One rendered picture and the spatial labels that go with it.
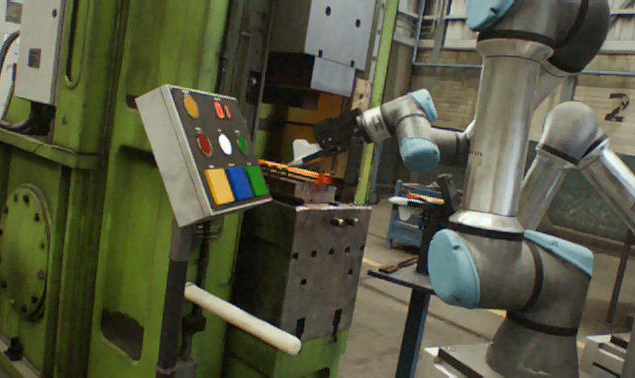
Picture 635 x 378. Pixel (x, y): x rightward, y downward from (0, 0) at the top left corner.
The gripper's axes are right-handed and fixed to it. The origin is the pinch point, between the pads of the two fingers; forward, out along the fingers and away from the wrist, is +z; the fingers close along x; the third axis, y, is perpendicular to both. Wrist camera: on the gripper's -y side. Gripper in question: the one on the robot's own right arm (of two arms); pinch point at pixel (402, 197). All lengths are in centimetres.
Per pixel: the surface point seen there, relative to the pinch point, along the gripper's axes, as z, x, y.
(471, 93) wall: 379, 803, -116
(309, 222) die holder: 24.7, -9.9, 13.0
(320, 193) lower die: 30.6, 0.3, 5.1
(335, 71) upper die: 30.6, -2.0, -33.8
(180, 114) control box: 12, -70, -14
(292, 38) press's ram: 36, -17, -41
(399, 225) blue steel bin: 213, 357, 73
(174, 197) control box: 9, -71, 2
